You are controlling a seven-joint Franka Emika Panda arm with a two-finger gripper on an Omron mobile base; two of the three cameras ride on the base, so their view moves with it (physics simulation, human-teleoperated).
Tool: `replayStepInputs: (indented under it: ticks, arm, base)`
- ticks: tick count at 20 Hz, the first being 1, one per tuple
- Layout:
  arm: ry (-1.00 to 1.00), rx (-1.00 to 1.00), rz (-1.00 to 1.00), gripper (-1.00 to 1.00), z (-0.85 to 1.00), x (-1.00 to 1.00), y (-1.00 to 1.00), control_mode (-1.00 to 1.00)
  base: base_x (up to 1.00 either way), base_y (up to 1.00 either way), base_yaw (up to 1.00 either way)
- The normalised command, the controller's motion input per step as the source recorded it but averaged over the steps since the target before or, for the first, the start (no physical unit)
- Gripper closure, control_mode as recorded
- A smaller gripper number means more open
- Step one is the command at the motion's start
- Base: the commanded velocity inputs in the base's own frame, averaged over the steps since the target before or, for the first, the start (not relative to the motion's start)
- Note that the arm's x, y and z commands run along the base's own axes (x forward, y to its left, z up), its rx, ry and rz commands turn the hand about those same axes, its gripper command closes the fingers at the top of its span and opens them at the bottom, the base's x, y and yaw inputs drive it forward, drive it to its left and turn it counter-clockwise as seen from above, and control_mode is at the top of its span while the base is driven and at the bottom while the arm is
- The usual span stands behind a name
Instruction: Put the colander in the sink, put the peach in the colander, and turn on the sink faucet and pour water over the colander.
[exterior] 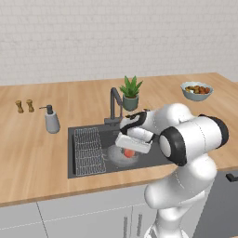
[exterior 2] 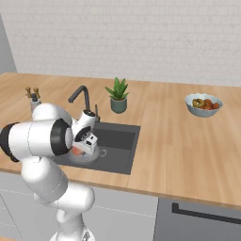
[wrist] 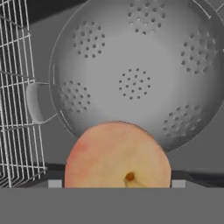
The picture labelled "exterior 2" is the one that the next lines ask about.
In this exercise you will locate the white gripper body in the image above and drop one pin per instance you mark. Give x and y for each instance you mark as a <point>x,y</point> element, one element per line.
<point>86,147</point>

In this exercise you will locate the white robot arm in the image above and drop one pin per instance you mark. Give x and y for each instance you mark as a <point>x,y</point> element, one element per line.
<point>34,138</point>

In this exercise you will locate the orange-red peach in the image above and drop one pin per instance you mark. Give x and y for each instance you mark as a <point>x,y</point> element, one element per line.
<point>76,152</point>

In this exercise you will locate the pale grey colander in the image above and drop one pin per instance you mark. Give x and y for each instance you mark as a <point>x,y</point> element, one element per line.
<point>94,157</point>

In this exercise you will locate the dark grey sink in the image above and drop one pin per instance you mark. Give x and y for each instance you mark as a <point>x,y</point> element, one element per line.
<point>119,147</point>

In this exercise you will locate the dark grey faucet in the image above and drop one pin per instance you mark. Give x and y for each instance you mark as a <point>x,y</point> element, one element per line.
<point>82,91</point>

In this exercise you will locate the green potted plant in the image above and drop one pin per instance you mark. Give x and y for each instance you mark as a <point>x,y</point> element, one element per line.
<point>118,97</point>

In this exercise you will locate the pale grey drawer front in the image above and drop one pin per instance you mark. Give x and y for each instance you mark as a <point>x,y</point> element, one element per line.
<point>125,200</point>

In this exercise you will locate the pale grey cupboard door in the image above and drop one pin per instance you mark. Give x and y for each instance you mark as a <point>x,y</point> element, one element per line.
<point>125,227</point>

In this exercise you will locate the yellow-brown fruit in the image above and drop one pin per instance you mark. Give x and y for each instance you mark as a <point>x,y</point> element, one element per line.
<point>197,102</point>

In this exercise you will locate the pale grey fruit bowl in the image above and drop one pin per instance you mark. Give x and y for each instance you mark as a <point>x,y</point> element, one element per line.
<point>202,111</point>

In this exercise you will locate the tall grey cabinet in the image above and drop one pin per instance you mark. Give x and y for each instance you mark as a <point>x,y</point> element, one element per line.
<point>6,53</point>

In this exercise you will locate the red fruit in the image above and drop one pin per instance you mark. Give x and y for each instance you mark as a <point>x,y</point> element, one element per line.
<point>207,104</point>
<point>216,105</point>

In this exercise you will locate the grey dishwasher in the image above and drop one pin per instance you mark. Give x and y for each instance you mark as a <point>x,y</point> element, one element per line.
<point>194,227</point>

